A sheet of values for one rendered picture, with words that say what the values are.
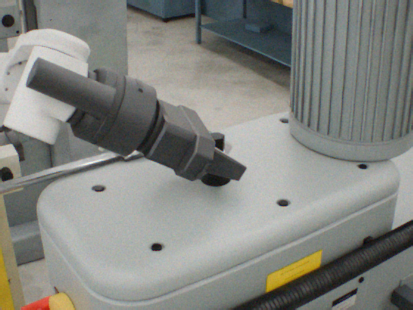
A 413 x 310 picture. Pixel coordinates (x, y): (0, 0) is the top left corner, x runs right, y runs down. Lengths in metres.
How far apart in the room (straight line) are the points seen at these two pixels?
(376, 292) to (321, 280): 0.25
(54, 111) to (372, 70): 0.40
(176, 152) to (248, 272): 0.16
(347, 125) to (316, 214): 0.15
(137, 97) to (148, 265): 0.19
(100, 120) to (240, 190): 0.20
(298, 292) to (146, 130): 0.26
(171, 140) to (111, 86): 0.09
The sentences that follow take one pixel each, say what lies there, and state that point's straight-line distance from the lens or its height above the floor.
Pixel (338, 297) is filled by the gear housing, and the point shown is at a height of 1.70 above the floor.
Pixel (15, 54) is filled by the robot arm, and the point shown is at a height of 2.06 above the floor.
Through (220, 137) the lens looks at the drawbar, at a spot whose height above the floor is 1.95.
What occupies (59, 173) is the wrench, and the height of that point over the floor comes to 1.90.
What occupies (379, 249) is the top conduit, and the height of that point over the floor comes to 1.80.
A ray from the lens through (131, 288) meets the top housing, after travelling 0.66.
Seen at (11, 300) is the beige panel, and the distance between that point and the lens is 3.02.
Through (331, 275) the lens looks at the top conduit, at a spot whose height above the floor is 1.80.
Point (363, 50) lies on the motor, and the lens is 0.81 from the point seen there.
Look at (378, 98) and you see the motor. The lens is 0.84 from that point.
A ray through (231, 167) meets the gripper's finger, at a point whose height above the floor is 1.92.
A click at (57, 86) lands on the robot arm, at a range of 0.65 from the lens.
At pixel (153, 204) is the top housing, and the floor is 1.89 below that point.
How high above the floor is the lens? 2.30
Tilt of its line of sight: 28 degrees down
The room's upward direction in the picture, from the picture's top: straight up
